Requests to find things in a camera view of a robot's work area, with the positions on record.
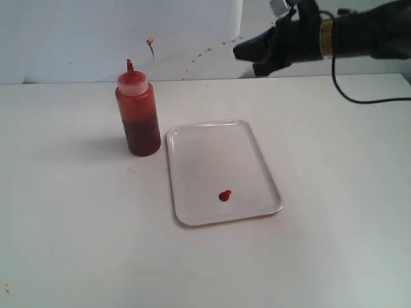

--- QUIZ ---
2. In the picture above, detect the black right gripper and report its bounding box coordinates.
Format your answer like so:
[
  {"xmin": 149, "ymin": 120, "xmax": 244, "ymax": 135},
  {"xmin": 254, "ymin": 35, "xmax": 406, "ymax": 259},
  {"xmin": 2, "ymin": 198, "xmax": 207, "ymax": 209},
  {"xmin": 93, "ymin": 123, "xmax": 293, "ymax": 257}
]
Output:
[{"xmin": 233, "ymin": 0, "xmax": 322, "ymax": 77}]

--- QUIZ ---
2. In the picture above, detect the red sauce squeeze bottle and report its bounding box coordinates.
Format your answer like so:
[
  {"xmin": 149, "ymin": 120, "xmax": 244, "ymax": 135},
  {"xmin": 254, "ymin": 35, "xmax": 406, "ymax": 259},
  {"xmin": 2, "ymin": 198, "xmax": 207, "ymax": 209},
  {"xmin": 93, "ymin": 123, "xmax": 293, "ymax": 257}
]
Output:
[{"xmin": 115, "ymin": 59, "xmax": 161, "ymax": 157}]

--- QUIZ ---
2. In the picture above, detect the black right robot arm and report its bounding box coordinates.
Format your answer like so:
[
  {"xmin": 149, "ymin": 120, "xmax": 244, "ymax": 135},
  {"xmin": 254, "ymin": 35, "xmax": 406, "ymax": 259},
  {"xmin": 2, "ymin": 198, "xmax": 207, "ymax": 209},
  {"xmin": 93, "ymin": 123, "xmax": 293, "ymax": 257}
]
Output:
[{"xmin": 233, "ymin": 1, "xmax": 410, "ymax": 77}]

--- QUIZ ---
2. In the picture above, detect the red sauce blob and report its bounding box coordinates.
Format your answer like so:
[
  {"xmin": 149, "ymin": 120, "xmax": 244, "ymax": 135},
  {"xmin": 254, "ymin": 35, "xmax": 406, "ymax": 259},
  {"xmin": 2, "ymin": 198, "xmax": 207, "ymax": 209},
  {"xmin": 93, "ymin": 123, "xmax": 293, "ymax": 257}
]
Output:
[{"xmin": 218, "ymin": 190, "xmax": 232, "ymax": 202}]

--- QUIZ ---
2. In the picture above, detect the white rectangular tray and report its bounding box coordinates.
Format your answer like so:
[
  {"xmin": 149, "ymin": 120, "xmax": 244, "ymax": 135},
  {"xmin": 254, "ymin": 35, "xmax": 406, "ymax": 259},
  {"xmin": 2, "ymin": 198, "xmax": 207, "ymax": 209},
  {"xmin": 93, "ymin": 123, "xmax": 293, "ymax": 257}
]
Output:
[{"xmin": 165, "ymin": 119, "xmax": 282, "ymax": 227}]

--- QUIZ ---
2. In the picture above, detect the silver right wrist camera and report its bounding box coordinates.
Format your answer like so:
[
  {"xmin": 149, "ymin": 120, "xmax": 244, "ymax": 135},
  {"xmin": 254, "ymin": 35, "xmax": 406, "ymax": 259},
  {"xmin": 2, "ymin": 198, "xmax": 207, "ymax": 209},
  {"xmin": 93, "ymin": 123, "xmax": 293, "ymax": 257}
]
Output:
[{"xmin": 269, "ymin": 0, "xmax": 297, "ymax": 17}]

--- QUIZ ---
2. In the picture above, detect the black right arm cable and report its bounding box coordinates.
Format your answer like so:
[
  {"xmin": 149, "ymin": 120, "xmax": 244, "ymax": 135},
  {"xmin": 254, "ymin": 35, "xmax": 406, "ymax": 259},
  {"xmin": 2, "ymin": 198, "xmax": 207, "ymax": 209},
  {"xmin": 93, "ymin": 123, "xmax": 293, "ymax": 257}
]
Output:
[{"xmin": 317, "ymin": 8, "xmax": 411, "ymax": 104}]

